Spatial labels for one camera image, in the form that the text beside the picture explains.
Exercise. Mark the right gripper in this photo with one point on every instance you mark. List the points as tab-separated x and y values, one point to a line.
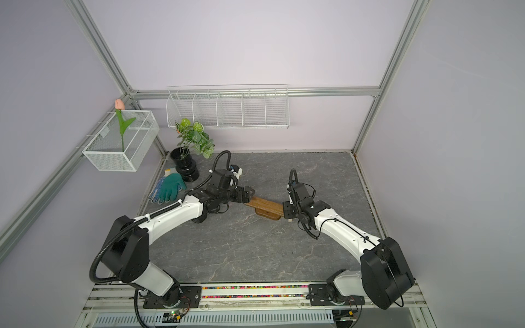
287	214

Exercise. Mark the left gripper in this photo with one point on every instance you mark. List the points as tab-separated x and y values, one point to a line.
247	196

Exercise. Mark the brown wooden watch stand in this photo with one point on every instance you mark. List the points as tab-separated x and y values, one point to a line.
266	208

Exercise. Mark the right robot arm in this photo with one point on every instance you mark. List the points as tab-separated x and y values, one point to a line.
384	275

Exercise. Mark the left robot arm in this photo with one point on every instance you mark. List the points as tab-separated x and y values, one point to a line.
125	255

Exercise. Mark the black ribbed plant pot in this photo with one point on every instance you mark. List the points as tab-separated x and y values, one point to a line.
185	165

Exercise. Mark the green artificial potted plant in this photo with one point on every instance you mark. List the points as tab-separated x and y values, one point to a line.
192	136

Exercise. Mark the green work glove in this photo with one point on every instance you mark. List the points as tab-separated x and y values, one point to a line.
170	188

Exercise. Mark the blue dotted work glove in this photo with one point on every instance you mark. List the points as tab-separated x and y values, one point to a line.
154	194

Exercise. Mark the pink artificial tulip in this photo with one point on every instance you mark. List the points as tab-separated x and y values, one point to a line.
124	124

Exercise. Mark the long white wire shelf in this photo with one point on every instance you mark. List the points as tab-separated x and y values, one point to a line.
230	106

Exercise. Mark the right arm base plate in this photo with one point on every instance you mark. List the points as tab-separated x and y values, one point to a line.
327	295

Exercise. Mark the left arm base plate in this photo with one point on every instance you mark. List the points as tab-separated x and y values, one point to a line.
185	296

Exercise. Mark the white slotted cable duct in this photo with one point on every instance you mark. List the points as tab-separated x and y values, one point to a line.
240	318

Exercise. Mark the white mesh wall basket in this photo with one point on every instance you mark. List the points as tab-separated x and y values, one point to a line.
104	149

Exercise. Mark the aluminium front rail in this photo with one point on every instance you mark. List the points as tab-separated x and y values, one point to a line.
210	297

